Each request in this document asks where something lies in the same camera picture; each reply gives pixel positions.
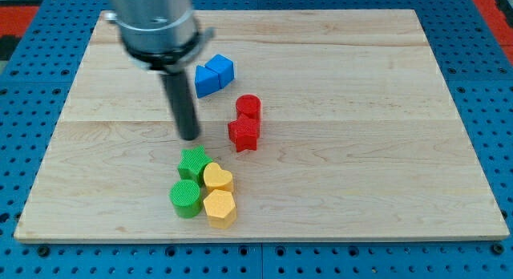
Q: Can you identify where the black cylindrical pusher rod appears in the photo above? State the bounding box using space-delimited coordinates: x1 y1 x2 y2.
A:
160 71 200 141

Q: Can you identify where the red cylinder block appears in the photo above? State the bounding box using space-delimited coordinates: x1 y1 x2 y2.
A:
235 94 261 121

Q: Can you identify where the light wooden board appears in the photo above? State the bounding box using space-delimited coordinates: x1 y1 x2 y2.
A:
14 10 510 244

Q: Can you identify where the yellow hexagon block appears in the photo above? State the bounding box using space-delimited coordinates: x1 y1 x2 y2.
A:
204 189 237 229

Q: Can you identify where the blue triangle block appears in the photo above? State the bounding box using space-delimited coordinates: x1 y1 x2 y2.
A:
194 66 220 98

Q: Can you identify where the green cylinder block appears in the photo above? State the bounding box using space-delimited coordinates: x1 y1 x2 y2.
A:
169 180 202 219

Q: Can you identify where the yellow heart block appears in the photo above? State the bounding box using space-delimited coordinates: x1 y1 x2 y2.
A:
204 162 234 192

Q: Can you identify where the green star block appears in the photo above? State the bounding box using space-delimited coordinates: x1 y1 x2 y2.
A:
177 145 213 188

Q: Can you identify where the red star block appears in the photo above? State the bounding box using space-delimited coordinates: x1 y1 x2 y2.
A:
228 114 261 152

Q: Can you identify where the blue cube block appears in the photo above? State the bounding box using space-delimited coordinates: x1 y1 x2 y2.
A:
205 54 235 89

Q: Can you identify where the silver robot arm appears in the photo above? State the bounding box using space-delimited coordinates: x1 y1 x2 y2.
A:
109 0 215 140

